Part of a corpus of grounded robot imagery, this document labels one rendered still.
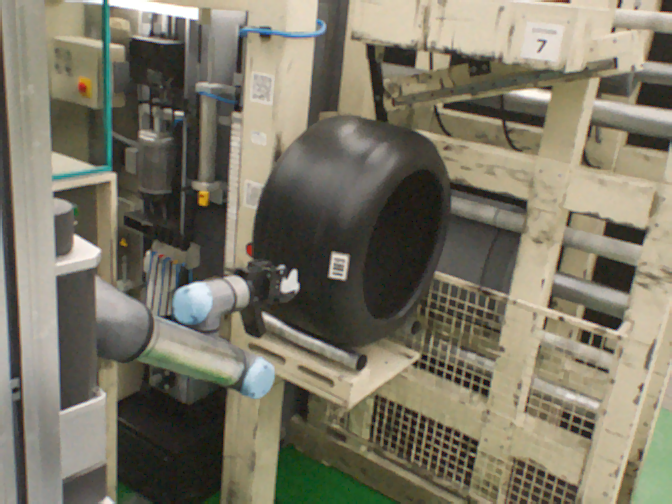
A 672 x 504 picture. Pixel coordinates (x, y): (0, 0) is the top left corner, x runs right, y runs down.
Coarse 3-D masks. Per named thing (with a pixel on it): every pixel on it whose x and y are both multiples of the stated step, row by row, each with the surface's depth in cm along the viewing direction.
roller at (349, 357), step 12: (264, 312) 197; (276, 324) 192; (288, 324) 191; (288, 336) 190; (300, 336) 188; (312, 336) 187; (312, 348) 186; (324, 348) 184; (336, 348) 182; (348, 348) 182; (336, 360) 182; (348, 360) 180; (360, 360) 179
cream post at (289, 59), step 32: (256, 0) 180; (288, 0) 175; (288, 32) 178; (256, 64) 185; (288, 64) 182; (288, 96) 185; (256, 128) 190; (288, 128) 189; (256, 160) 193; (256, 416) 216; (224, 448) 228; (256, 448) 221; (224, 480) 232; (256, 480) 226
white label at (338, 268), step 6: (336, 252) 160; (336, 258) 160; (342, 258) 160; (348, 258) 159; (330, 264) 161; (336, 264) 160; (342, 264) 160; (330, 270) 161; (336, 270) 161; (342, 270) 161; (330, 276) 162; (336, 276) 161; (342, 276) 161
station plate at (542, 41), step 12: (528, 24) 168; (540, 24) 167; (552, 24) 165; (528, 36) 169; (540, 36) 167; (552, 36) 166; (528, 48) 170; (540, 48) 168; (552, 48) 166; (552, 60) 167
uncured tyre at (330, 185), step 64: (320, 128) 175; (384, 128) 173; (320, 192) 163; (384, 192) 164; (448, 192) 194; (256, 256) 173; (320, 256) 161; (384, 256) 214; (320, 320) 171; (384, 320) 185
